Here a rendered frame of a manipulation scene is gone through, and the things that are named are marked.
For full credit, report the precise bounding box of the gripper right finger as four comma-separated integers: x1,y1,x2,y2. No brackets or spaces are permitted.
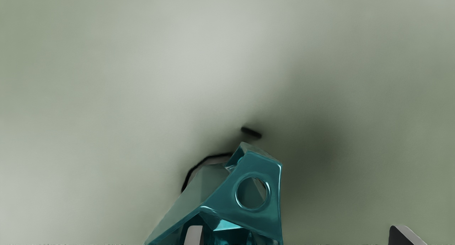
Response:
388,224,428,245

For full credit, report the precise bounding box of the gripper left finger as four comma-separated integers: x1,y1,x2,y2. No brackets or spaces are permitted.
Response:
185,225,204,245

